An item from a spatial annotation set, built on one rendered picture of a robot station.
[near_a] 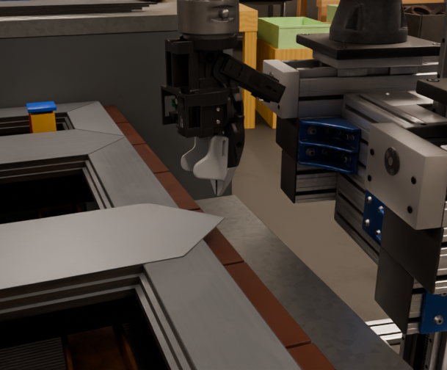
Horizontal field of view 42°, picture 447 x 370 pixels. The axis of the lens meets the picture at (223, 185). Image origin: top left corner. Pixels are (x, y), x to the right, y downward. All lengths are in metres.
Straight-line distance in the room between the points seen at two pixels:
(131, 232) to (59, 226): 0.10
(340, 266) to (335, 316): 1.54
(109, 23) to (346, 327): 0.98
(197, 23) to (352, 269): 1.87
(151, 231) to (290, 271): 0.33
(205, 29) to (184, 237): 0.27
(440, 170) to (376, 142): 0.11
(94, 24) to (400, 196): 1.02
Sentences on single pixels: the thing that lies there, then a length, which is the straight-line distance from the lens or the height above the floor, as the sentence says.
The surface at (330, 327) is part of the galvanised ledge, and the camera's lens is 0.91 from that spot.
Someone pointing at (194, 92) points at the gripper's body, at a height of 1.04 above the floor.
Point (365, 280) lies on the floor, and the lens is 2.40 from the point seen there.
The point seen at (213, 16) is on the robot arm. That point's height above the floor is 1.13.
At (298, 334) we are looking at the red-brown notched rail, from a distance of 0.64.
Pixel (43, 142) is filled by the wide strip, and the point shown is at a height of 0.85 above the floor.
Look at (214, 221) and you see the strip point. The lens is 0.82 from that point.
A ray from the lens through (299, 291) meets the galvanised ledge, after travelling 0.99.
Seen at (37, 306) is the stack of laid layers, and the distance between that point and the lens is 0.71.
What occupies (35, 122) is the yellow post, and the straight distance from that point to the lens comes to 1.34.
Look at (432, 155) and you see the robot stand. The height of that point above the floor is 0.99.
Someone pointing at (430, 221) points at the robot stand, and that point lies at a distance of 0.70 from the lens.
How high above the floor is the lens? 1.20
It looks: 22 degrees down
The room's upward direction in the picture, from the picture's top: straight up
